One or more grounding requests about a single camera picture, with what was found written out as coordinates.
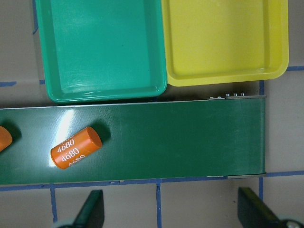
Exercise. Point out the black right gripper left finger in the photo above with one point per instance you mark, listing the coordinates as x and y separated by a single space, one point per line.
92 213

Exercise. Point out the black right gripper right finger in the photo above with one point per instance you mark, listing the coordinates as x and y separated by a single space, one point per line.
252 212

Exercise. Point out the orange cylinder with white text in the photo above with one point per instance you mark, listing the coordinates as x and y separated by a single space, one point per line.
76 148

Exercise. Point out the plain orange cylinder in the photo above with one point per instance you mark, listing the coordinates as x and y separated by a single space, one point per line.
5 138

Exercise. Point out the green conveyor belt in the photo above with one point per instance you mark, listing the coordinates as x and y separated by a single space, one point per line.
140 140

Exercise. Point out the green plastic tray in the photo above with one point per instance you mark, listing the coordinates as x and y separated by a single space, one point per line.
99 50

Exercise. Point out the yellow plastic tray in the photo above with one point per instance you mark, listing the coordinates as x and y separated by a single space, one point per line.
225 41

